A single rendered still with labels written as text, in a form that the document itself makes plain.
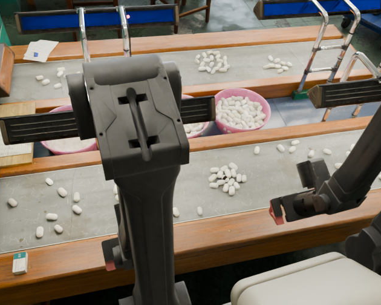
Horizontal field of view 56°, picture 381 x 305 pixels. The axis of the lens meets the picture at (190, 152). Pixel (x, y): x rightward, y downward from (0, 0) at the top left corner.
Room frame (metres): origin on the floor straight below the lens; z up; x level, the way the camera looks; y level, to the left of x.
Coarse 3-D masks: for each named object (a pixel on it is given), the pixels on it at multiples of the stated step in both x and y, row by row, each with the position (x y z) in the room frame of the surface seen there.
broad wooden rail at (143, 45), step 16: (224, 32) 1.79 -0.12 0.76; (240, 32) 1.81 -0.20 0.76; (256, 32) 1.82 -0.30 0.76; (272, 32) 1.84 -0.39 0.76; (288, 32) 1.86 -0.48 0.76; (304, 32) 1.88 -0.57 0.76; (336, 32) 1.92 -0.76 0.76; (16, 48) 1.45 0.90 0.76; (64, 48) 1.49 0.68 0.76; (80, 48) 1.50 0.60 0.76; (96, 48) 1.52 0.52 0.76; (112, 48) 1.53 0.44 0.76; (144, 48) 1.56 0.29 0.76; (160, 48) 1.57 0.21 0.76; (176, 48) 1.60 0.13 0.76; (192, 48) 1.62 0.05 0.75; (208, 48) 1.65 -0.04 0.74
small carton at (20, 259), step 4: (20, 252) 0.42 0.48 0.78; (24, 252) 0.43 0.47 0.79; (16, 256) 0.41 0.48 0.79; (20, 256) 0.41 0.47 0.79; (24, 256) 0.42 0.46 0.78; (16, 260) 0.40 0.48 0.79; (20, 260) 0.40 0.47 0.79; (24, 260) 0.40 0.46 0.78; (16, 264) 0.39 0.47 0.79; (20, 264) 0.39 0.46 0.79; (24, 264) 0.39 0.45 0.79; (16, 268) 0.38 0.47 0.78; (20, 268) 0.38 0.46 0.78; (24, 268) 0.38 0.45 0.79; (12, 272) 0.36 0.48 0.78; (16, 272) 0.37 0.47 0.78; (20, 272) 0.37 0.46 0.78; (24, 272) 0.37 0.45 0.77
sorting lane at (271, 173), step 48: (288, 144) 1.03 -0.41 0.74; (336, 144) 1.06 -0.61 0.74; (0, 192) 0.65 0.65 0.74; (48, 192) 0.67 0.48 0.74; (96, 192) 0.69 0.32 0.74; (192, 192) 0.74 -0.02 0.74; (240, 192) 0.76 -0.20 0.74; (288, 192) 0.78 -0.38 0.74; (0, 240) 0.48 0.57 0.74; (48, 240) 0.49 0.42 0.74
